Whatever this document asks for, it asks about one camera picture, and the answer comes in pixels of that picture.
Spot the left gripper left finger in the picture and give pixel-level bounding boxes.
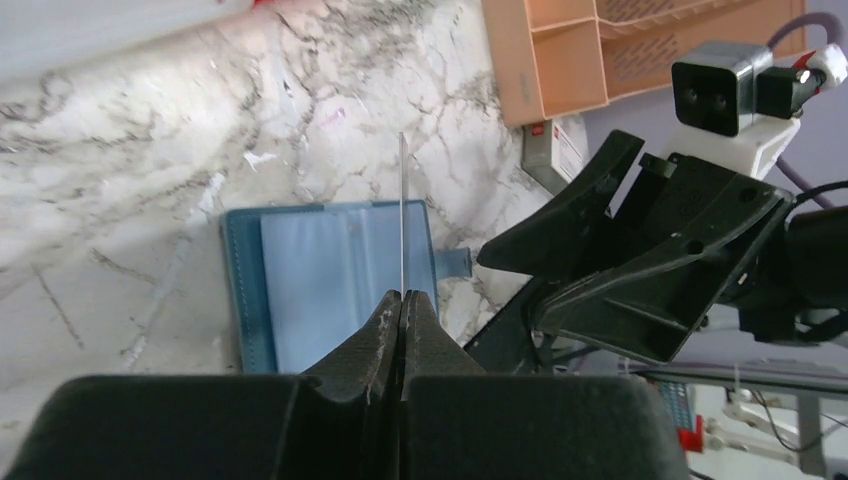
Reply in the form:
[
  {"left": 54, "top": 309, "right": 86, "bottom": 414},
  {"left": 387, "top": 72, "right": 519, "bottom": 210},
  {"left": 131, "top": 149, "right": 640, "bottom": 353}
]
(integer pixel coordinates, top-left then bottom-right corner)
[{"left": 7, "top": 291, "right": 402, "bottom": 479}]

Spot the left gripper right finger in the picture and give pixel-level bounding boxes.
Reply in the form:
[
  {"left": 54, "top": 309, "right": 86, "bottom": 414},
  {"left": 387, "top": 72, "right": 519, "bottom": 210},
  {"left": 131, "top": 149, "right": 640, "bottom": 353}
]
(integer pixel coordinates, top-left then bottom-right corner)
[{"left": 399, "top": 290, "right": 690, "bottom": 479}]

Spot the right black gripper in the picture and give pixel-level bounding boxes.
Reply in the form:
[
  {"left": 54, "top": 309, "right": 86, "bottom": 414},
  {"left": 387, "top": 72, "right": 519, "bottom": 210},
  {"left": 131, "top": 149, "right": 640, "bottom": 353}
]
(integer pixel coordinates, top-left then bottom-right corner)
[{"left": 477, "top": 130, "right": 793, "bottom": 365}]

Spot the blue card holder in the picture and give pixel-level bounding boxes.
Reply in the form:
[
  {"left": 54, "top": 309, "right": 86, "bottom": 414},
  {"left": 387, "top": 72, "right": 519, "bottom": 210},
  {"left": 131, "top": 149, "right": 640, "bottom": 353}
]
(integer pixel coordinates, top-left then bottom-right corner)
[{"left": 221, "top": 200, "right": 472, "bottom": 374}]

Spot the white red box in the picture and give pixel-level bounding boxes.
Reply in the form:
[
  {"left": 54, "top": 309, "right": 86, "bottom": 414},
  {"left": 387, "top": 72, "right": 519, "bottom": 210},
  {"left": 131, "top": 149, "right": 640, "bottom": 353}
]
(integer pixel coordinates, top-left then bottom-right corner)
[{"left": 521, "top": 114, "right": 591, "bottom": 195}]

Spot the orange file organizer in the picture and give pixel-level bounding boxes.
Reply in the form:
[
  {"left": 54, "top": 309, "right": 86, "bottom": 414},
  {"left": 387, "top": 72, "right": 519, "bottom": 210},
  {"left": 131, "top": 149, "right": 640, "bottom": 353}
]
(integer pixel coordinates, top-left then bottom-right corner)
[{"left": 482, "top": 0, "right": 807, "bottom": 127}]

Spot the white plastic bin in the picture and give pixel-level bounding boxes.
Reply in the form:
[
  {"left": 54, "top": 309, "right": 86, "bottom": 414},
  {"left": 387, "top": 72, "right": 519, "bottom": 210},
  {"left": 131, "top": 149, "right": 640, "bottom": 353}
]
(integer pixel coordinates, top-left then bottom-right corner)
[{"left": 1, "top": 0, "right": 257, "bottom": 84}]

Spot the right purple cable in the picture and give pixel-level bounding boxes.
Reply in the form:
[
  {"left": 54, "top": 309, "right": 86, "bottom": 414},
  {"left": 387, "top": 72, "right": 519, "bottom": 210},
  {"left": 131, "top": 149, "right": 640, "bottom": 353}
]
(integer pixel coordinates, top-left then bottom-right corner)
[{"left": 768, "top": 11, "right": 848, "bottom": 211}]

